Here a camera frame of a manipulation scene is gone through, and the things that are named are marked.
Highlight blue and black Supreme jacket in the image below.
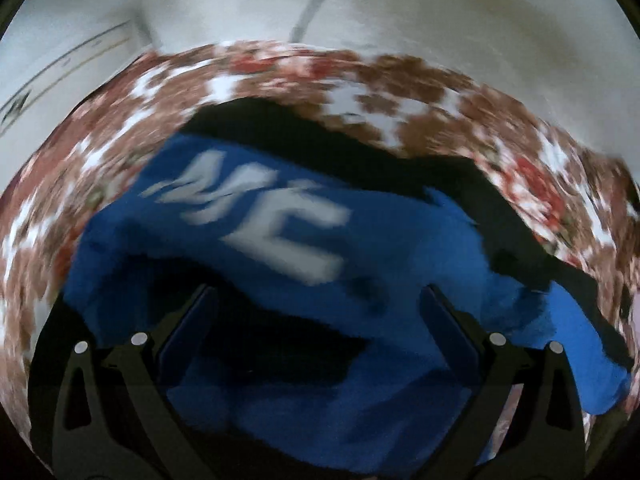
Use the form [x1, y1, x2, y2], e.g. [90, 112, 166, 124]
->
[27, 96, 634, 478]

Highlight floral brown bed blanket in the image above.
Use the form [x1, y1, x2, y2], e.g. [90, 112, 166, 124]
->
[1, 41, 639, 479]

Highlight white bed headboard panel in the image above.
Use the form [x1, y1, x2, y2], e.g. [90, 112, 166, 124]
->
[0, 19, 151, 137]

